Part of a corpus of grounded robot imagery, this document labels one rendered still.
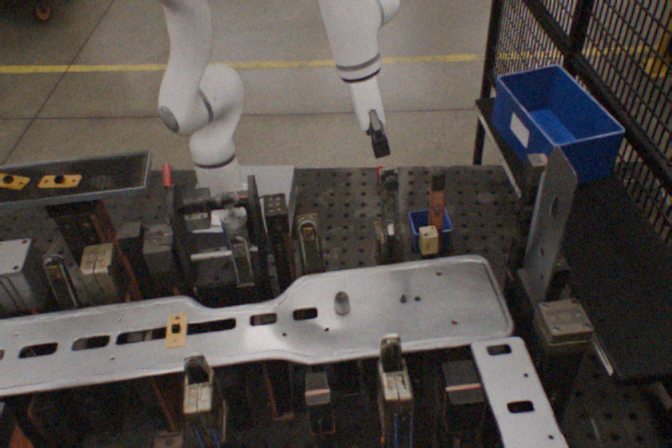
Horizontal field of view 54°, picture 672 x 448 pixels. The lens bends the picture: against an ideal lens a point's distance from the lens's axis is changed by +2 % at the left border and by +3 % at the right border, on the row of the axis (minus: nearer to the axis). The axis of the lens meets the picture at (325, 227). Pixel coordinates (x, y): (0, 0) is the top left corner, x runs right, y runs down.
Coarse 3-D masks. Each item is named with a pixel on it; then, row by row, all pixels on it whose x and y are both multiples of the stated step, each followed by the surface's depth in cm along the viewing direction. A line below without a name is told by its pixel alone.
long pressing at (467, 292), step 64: (0, 320) 136; (64, 320) 135; (128, 320) 134; (192, 320) 132; (320, 320) 130; (384, 320) 129; (448, 320) 128; (512, 320) 127; (0, 384) 125; (64, 384) 124
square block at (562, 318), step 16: (544, 304) 122; (560, 304) 121; (576, 304) 121; (544, 320) 119; (560, 320) 118; (576, 320) 118; (544, 336) 120; (560, 336) 117; (576, 336) 117; (528, 352) 132; (544, 352) 122; (560, 352) 120; (576, 352) 121; (544, 368) 124; (560, 368) 124; (576, 368) 125; (544, 384) 128; (560, 384) 128; (560, 400) 133; (560, 416) 137
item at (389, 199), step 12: (384, 168) 129; (396, 168) 129; (384, 180) 130; (396, 180) 126; (384, 192) 131; (396, 192) 131; (384, 204) 132; (396, 204) 132; (384, 216) 134; (396, 216) 134; (384, 228) 136; (396, 228) 136; (384, 240) 137
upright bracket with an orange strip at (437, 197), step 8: (432, 176) 130; (440, 176) 130; (432, 184) 131; (440, 184) 131; (432, 192) 132; (440, 192) 132; (432, 200) 134; (440, 200) 134; (432, 208) 135; (440, 208) 136; (432, 216) 137; (440, 216) 137; (432, 224) 139; (440, 224) 139; (440, 232) 141; (440, 240) 142; (440, 248) 144; (440, 256) 146
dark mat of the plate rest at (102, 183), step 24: (24, 168) 147; (48, 168) 147; (72, 168) 146; (96, 168) 145; (120, 168) 145; (144, 168) 144; (0, 192) 142; (24, 192) 141; (48, 192) 140; (72, 192) 140; (96, 192) 139
